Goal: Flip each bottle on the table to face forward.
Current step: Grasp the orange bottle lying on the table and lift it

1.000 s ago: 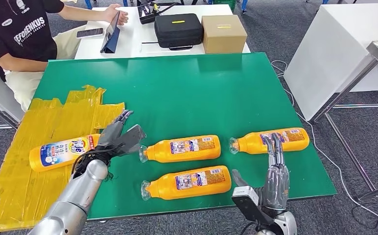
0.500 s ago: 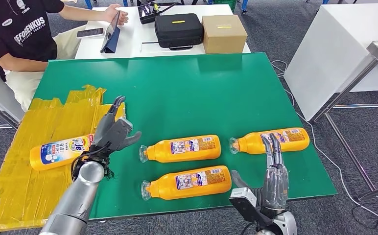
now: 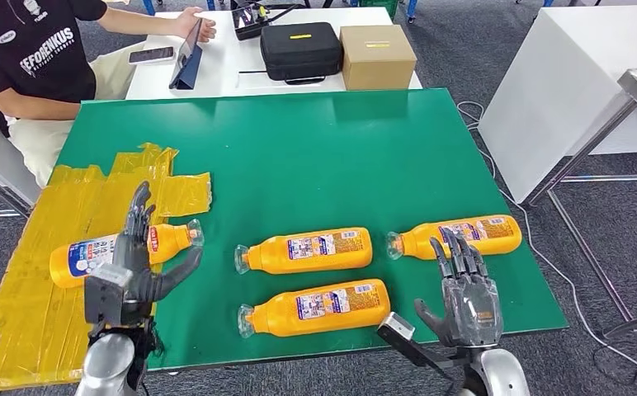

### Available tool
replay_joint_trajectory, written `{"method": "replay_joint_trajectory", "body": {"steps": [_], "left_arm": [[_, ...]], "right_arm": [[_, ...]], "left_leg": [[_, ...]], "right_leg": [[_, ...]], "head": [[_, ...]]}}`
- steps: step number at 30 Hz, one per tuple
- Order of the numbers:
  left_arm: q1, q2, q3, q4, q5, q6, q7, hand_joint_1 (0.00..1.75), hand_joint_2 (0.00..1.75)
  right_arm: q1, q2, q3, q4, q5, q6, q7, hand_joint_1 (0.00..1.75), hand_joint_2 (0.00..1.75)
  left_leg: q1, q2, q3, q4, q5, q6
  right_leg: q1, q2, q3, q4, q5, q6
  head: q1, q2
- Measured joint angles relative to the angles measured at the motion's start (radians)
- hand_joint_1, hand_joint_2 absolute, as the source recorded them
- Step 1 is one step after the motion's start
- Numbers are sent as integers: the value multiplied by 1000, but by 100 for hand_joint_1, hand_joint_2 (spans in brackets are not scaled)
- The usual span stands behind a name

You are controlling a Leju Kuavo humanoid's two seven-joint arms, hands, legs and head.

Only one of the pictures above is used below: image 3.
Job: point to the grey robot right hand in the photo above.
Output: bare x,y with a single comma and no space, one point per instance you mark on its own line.
471,311

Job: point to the person's left hand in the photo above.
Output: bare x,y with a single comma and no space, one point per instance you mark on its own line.
197,19

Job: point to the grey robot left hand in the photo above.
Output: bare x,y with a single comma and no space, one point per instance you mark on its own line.
132,251

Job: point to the orange detergent bottle clear cap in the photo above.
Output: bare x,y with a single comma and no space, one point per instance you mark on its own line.
307,265
496,243
318,328
78,268

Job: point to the person's right forearm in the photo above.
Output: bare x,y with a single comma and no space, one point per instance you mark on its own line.
31,105

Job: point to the person's left forearm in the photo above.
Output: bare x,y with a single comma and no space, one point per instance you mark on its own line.
139,22

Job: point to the white desk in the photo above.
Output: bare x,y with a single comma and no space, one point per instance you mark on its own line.
221,57

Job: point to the tablet in blue case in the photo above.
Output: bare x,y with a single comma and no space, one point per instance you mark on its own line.
187,69

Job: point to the black controller with screen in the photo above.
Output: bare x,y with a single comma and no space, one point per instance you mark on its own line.
248,23

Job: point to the smartphone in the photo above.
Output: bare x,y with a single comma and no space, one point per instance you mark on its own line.
152,54

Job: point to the thin black pen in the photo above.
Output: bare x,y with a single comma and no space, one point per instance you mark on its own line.
254,71

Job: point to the black zip carry case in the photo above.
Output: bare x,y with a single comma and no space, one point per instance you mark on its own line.
300,54

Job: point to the yellow plastic sheet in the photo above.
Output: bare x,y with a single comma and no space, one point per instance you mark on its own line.
34,317

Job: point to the person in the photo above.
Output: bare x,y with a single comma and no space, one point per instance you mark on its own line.
34,60

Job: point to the green plastic crate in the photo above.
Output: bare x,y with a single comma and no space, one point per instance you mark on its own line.
379,5

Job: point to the green table mat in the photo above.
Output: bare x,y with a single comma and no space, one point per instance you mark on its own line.
324,153

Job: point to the brown cardboard box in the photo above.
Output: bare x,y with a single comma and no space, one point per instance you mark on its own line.
377,64

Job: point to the white panel-sided table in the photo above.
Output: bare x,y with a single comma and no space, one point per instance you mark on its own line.
551,101

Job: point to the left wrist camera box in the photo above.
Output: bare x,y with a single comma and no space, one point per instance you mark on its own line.
105,298

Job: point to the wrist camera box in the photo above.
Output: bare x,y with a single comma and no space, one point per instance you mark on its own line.
105,298
400,336

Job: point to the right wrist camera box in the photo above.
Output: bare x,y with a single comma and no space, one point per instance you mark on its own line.
400,336

